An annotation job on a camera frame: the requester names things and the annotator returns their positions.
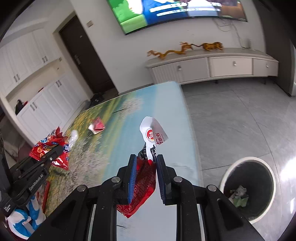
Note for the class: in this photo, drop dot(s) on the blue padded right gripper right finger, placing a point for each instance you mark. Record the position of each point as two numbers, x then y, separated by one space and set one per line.
161 174

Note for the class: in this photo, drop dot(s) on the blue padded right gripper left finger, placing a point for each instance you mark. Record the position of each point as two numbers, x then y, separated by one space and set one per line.
132 175

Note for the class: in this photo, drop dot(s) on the white red snack wrapper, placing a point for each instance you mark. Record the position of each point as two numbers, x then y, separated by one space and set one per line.
145 184

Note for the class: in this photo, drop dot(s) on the red white paper box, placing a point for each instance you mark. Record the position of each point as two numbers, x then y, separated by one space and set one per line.
96 126

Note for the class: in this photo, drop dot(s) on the red chip bag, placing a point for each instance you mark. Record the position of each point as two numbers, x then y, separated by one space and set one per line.
54 139

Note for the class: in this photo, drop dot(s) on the clear plastic bag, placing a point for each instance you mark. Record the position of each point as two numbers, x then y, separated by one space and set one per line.
73 138

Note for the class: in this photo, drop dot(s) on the green paper wrapper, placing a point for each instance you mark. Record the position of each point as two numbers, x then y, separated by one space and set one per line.
239 201

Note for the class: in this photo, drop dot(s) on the white round trash bin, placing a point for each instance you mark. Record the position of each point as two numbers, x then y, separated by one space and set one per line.
257 177

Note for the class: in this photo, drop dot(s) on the red snack packet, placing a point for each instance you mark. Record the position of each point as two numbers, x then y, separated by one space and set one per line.
42 194

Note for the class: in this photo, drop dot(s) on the landscape print table mat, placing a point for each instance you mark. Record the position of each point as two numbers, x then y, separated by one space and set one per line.
96 158

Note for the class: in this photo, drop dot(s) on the blue white cloth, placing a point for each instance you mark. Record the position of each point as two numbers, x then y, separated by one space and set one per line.
23 223

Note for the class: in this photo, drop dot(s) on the black shoes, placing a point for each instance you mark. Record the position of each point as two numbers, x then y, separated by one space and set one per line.
97 99

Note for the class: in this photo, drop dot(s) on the golden dragon figurine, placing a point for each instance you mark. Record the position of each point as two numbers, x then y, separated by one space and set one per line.
184 47

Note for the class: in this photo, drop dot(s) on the white TV cabinet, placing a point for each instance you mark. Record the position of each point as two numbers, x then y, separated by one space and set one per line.
201 65

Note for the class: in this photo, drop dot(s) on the golden tiger figurine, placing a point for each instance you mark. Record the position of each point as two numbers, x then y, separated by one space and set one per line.
211 46

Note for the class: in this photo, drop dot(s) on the dark brown door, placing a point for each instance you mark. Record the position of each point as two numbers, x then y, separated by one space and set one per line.
85 57

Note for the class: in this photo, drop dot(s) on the white power strip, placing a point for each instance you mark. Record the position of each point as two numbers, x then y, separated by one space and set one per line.
249 44

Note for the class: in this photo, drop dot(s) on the grey refrigerator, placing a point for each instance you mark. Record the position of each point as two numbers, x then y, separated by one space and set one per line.
279 42

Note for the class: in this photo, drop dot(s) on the white wall cabinets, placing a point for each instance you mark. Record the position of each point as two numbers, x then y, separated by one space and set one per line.
41 87

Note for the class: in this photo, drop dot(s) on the wall-mounted curved television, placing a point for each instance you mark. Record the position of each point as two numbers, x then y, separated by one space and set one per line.
134 15

